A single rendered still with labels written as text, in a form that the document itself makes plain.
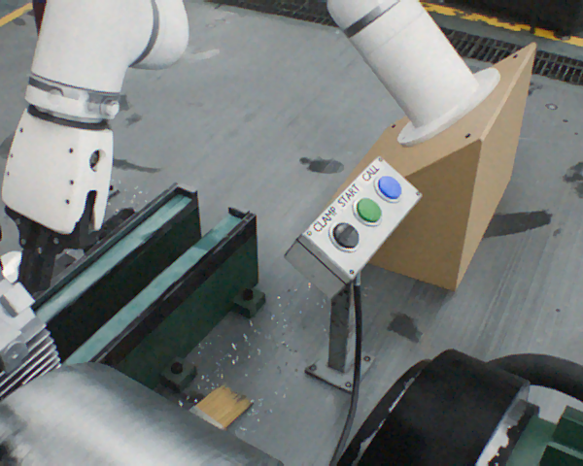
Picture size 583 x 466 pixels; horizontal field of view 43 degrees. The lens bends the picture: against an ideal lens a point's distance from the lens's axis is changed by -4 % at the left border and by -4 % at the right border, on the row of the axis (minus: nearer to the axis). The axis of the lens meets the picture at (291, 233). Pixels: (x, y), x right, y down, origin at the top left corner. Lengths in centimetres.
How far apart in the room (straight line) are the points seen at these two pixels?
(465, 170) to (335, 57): 78
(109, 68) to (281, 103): 90
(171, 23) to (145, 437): 39
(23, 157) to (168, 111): 85
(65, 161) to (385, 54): 59
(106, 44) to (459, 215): 57
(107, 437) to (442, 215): 67
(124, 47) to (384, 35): 53
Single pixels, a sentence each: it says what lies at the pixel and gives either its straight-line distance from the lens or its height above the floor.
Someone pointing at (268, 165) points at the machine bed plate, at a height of 80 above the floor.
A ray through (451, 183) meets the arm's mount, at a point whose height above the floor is 99.
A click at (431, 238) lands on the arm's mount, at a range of 110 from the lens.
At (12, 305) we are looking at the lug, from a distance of 75.
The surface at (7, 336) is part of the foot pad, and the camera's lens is 73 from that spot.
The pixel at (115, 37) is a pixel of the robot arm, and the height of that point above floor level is 130.
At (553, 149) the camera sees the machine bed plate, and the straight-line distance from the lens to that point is 151.
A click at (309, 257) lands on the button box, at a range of 80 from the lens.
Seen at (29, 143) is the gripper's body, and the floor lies 121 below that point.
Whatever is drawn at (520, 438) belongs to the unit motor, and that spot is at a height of 135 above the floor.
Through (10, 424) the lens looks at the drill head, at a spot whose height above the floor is 116.
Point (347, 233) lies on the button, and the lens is 80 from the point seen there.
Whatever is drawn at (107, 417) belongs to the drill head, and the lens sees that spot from 54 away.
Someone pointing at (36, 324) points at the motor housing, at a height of 105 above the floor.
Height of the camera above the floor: 158
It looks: 39 degrees down
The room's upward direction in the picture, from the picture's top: straight up
